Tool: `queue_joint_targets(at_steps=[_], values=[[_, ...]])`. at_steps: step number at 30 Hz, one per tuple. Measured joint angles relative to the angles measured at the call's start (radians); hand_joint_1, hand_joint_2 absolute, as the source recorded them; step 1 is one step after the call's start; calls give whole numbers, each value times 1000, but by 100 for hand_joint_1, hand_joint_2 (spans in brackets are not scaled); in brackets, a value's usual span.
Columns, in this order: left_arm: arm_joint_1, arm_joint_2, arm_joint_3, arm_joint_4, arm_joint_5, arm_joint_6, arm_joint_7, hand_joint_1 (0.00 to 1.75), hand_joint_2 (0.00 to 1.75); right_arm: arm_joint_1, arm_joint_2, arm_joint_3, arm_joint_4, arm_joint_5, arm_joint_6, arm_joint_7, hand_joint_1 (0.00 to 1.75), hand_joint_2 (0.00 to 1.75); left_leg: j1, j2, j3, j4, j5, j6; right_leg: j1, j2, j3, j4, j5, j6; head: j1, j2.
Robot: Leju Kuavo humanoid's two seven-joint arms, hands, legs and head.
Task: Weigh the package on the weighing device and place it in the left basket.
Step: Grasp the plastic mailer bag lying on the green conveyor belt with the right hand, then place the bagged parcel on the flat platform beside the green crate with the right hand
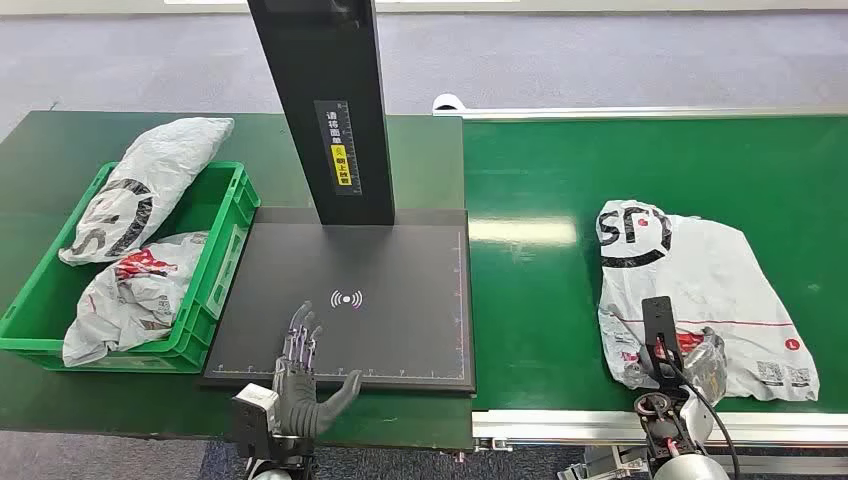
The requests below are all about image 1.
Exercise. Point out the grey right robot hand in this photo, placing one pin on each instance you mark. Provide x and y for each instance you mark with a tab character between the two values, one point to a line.
661	331

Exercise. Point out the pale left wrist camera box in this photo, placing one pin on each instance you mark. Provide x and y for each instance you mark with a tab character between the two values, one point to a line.
256	395

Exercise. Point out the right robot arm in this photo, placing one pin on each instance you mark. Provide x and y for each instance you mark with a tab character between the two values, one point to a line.
662	430

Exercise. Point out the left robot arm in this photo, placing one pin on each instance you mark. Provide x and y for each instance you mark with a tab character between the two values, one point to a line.
286	457

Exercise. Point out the green plastic basket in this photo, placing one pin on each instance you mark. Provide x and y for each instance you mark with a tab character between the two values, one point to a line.
199	218

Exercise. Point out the white package with red circle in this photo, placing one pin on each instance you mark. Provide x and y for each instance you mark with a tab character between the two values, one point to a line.
715	278

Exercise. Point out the black scanner column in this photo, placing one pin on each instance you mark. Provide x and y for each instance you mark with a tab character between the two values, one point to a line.
298	66

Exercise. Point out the white package, large black logo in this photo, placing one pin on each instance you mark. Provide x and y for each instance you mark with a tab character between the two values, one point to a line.
166	159

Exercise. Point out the silver conveyor frame rail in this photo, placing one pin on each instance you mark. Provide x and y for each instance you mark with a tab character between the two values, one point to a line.
596	112
782	427

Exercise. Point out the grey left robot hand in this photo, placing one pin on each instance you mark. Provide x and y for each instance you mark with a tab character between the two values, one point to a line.
297	404

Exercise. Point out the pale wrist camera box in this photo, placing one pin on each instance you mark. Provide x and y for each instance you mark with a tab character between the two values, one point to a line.
697	414
256	395

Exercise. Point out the small metal conveyor clamp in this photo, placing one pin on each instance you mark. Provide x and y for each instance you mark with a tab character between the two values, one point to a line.
493	444

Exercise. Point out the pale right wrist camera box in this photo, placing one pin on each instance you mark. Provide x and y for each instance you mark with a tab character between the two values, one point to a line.
697	414

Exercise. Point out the grey conveyor support bracket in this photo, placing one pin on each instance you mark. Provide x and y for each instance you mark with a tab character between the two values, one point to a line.
599	464

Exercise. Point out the black and yellow column label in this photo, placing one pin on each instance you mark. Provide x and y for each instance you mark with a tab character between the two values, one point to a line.
339	149

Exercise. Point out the green conveyor belt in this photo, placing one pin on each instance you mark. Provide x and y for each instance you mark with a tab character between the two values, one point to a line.
530	298

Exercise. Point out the crumpled white package, red print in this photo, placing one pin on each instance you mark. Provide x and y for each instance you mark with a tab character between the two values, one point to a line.
132	305

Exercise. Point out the black weighing platform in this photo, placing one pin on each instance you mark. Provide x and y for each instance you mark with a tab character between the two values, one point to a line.
397	318

